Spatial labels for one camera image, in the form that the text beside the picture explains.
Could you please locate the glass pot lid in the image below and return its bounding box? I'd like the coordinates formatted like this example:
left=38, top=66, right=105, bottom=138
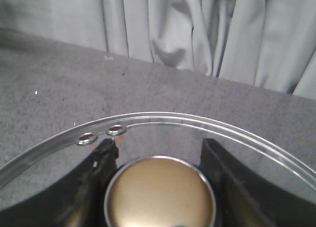
left=0, top=112, right=316, bottom=227

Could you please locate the white curtain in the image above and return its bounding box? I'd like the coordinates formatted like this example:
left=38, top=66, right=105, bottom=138
left=0, top=0, right=316, bottom=99

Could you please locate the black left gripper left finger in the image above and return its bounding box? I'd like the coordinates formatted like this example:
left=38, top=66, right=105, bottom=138
left=0, top=139, right=119, bottom=227

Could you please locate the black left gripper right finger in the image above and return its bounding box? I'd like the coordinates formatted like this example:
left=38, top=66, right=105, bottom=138
left=199, top=138, right=316, bottom=227

